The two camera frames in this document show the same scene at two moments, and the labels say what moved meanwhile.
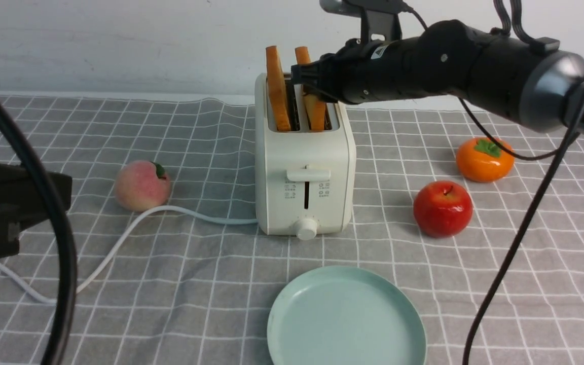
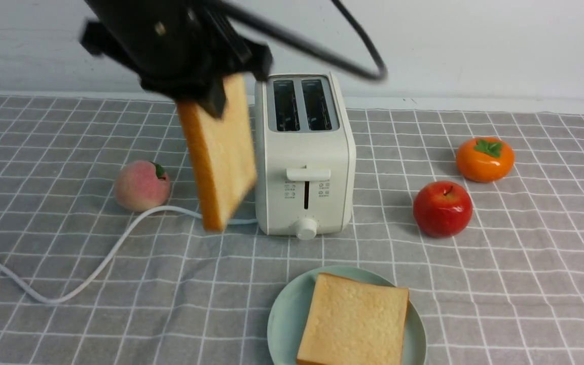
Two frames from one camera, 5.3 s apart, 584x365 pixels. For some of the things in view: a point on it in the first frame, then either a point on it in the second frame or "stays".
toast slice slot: [315, 106] → [351, 322]
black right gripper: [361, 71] → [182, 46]
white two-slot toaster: [305, 180] stays
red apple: [443, 209] stays
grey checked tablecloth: [168, 267] stays
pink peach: [142, 186] stays
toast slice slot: [279, 89] → [217, 122]
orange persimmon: [481, 160] stays
